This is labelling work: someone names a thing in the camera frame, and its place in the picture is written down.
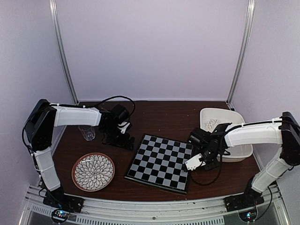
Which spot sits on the pile of white chess pieces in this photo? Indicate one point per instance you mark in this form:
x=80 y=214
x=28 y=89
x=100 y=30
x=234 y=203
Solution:
x=211 y=124

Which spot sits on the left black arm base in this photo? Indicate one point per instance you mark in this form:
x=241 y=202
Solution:
x=63 y=202

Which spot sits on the black and grey chessboard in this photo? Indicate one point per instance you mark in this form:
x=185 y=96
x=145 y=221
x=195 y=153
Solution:
x=159 y=162

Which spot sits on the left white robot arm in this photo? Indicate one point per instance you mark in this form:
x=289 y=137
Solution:
x=38 y=129

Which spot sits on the floral patterned plate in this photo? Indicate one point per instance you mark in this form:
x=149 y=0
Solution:
x=93 y=172

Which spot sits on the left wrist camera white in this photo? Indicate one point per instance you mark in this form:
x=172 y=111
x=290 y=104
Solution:
x=123 y=126

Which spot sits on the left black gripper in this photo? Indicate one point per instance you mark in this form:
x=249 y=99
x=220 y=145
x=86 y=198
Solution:
x=122 y=143

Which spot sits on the clear drinking glass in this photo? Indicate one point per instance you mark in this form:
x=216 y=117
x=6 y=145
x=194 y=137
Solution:
x=88 y=132

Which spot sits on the aluminium frame post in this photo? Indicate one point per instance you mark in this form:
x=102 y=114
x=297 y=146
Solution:
x=243 y=49
x=63 y=58

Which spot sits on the white plastic tub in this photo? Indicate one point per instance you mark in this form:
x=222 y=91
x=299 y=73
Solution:
x=239 y=150

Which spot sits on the left aluminium frame post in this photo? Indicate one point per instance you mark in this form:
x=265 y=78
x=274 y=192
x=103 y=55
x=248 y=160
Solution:
x=63 y=58

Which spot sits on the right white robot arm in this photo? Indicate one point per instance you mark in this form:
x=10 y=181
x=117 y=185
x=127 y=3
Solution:
x=284 y=131

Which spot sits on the right aluminium frame post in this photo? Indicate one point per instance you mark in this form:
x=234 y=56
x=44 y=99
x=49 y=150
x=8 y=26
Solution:
x=243 y=49

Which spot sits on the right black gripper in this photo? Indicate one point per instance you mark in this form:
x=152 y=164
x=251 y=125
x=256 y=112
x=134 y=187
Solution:
x=210 y=167

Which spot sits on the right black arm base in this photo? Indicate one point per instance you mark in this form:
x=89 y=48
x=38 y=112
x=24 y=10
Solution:
x=242 y=201

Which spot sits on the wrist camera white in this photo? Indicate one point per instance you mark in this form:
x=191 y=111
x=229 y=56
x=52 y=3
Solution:
x=123 y=126
x=194 y=162

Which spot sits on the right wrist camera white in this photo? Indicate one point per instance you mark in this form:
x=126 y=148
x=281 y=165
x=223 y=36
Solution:
x=194 y=162

